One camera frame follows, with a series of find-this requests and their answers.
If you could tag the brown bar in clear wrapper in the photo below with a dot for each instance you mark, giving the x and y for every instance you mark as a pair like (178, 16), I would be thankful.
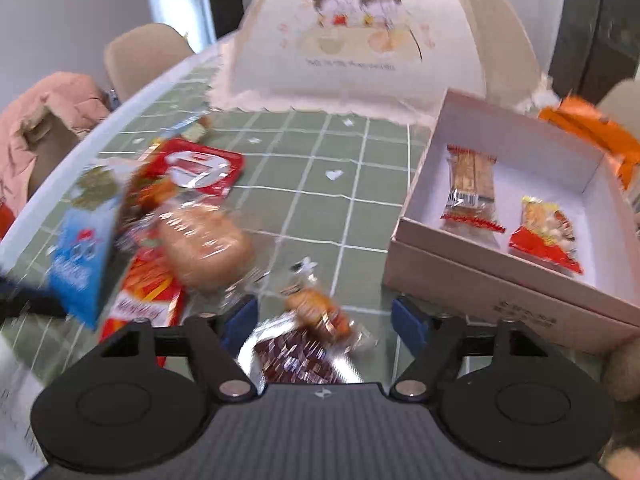
(470, 180)

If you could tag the red chicken snack packet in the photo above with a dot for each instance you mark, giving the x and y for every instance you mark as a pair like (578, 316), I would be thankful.
(200, 165)

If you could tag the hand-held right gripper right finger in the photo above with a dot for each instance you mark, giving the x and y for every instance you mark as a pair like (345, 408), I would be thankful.
(409, 322)

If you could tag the white cartoon food cover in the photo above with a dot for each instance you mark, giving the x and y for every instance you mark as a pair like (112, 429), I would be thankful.
(350, 75)

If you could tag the white paper sheet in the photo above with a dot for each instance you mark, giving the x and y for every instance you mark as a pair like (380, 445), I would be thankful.
(17, 400)

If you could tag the brown plush bear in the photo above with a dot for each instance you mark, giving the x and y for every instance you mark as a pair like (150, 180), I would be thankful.
(622, 370)

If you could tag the blue seaweed snack packet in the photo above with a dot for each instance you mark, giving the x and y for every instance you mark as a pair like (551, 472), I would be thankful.
(80, 260)

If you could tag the dark cabinet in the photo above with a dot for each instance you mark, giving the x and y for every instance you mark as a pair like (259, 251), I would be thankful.
(595, 15)

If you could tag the dark red foil packet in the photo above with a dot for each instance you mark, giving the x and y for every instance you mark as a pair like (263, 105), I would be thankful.
(295, 360)

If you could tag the beige chair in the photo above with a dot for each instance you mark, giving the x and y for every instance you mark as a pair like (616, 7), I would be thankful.
(622, 97)
(145, 55)

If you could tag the bread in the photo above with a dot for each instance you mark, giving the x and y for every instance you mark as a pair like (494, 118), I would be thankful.
(205, 245)

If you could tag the red orange snack packet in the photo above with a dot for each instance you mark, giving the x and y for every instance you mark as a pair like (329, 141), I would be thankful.
(145, 290)

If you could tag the pale pink cardboard box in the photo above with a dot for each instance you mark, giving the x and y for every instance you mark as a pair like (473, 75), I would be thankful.
(450, 280)

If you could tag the green checked tablecloth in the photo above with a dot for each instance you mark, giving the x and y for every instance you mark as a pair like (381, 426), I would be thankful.
(310, 160)

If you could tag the small green white packet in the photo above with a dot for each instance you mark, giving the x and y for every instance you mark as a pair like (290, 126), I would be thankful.
(192, 129)

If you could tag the red yellow snack packet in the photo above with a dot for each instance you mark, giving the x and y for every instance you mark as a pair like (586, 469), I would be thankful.
(542, 230)

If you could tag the orange snack bag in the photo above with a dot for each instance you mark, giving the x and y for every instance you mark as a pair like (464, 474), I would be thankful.
(585, 125)

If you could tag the pink jacket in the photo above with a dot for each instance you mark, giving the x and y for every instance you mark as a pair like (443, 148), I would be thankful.
(30, 125)

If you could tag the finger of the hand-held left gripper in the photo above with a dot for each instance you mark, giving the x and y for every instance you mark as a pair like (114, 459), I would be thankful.
(35, 302)

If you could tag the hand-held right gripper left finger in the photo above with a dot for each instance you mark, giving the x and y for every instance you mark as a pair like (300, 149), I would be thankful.
(240, 322)

